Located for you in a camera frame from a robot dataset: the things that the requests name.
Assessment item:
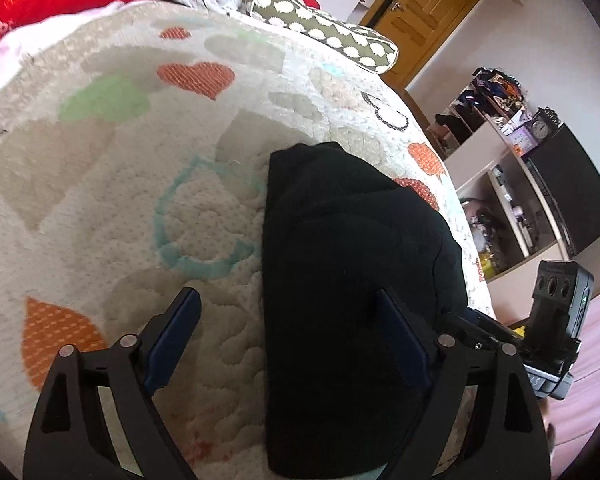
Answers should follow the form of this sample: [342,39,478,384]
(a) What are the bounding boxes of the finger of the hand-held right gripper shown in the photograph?
[437,310,527,356]

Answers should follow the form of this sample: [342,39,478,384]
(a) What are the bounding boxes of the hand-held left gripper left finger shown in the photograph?
[22,287,203,480]

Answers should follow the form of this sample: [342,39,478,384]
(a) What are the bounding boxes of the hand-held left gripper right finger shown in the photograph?
[374,287,552,480]

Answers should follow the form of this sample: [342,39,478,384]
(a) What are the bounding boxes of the black pants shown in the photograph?
[261,141,470,479]

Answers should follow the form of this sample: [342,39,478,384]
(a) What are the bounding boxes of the black television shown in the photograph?
[527,124,600,257]

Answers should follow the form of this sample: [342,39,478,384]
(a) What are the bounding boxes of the white shelf unit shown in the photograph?
[427,95,573,282]

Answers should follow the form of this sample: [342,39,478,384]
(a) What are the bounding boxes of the heart-printed quilt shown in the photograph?
[0,0,498,480]

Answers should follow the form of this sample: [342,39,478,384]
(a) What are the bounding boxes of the small table clock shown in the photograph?
[530,106,561,142]

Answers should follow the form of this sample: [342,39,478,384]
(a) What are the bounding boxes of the colourful clutter pile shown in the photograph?
[467,66,531,113]

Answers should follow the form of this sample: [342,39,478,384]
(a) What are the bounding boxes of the wooden door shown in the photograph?
[359,0,489,92]

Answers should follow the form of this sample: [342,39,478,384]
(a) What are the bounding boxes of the green polka-dot bolster pillow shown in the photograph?
[244,0,400,75]

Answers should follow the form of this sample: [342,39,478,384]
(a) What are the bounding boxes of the white bed sheet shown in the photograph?
[0,0,131,107]

